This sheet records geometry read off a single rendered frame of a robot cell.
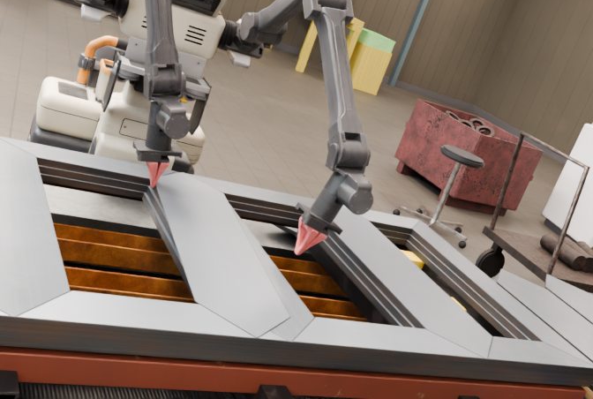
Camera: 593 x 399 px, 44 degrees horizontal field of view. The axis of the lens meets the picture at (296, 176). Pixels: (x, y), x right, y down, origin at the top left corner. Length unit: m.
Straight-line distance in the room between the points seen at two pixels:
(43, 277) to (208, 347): 0.28
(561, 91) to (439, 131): 6.39
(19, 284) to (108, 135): 1.06
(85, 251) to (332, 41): 0.71
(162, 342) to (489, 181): 5.46
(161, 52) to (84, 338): 0.71
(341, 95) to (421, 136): 5.15
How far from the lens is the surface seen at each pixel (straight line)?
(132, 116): 2.18
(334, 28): 1.70
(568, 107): 12.58
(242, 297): 1.35
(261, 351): 1.26
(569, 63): 12.89
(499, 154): 6.43
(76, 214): 1.94
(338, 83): 1.63
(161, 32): 1.64
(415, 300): 1.65
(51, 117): 2.45
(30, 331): 1.13
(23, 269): 1.24
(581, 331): 2.01
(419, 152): 6.73
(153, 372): 1.22
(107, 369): 1.19
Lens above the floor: 1.44
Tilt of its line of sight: 15 degrees down
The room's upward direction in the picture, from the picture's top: 21 degrees clockwise
